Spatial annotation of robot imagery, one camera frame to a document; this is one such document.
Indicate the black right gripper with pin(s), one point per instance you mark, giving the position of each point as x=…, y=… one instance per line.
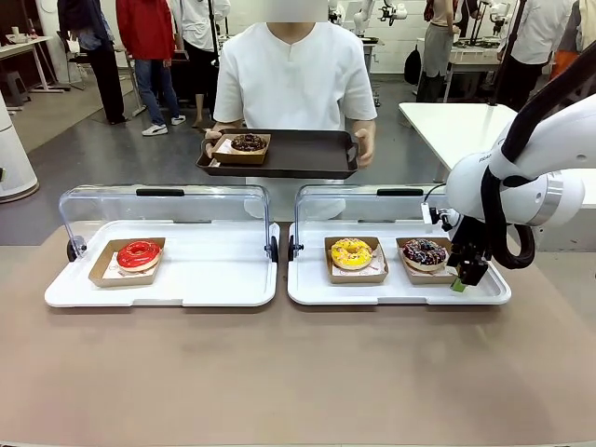
x=472, y=242

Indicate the dark brown serving tray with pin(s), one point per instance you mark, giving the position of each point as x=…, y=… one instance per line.
x=307, y=156

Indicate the brown cardboard donut tray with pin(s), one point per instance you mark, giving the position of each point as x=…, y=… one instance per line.
x=379, y=274
x=419, y=277
x=100, y=274
x=237, y=158

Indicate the chocolate sprinkled donut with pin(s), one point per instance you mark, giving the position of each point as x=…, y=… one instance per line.
x=242, y=145

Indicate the person's right forearm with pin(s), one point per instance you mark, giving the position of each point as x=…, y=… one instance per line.
x=228, y=125

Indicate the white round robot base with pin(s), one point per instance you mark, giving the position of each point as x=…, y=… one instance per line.
x=14, y=149

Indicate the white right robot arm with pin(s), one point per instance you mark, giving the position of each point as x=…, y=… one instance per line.
x=554, y=139

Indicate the person's left forearm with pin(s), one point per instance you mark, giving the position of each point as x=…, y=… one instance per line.
x=362, y=125

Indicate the purple drizzled donut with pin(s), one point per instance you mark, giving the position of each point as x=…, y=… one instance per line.
x=414, y=253

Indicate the yellow glazed donut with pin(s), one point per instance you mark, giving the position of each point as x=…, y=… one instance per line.
x=342, y=258

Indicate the person in white shirt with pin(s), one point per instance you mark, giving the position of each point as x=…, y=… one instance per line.
x=293, y=79

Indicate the red glazed donut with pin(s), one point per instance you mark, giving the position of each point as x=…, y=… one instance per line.
x=126, y=258

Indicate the person's left hand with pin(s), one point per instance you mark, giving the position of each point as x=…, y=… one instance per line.
x=365, y=149

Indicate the person's right hand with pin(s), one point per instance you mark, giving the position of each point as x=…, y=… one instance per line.
x=212, y=136

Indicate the white display tray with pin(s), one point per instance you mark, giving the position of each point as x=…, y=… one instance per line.
x=209, y=279
x=396, y=293

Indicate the clear display lid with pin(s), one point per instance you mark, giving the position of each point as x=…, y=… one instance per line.
x=358, y=205
x=209, y=205

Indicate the white side table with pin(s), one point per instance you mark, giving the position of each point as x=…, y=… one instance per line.
x=451, y=125

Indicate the black backpack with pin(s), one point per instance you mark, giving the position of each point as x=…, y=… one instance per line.
x=412, y=67

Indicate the white background workbench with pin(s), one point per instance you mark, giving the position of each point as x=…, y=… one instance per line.
x=470, y=56

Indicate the black tripod pole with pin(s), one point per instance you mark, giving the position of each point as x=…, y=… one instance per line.
x=507, y=56

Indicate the bystander in beige skirt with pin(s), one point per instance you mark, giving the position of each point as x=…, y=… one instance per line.
x=437, y=51

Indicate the bystander in orange trousers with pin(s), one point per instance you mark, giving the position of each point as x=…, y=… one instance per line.
x=565, y=56

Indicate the bystander in white shirt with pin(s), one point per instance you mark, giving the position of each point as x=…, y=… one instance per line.
x=535, y=32

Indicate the bystander in white top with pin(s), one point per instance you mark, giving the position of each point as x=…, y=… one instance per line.
x=198, y=28

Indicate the bystander in red jacket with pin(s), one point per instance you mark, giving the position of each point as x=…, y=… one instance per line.
x=144, y=32

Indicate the bystander in dark clothes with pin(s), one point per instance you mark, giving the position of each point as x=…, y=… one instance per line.
x=102, y=60

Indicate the grey stool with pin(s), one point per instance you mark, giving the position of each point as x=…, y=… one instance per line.
x=16, y=88

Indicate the white background desk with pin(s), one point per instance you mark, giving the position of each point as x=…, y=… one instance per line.
x=23, y=44

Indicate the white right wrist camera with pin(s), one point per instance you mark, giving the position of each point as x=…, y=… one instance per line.
x=440, y=216

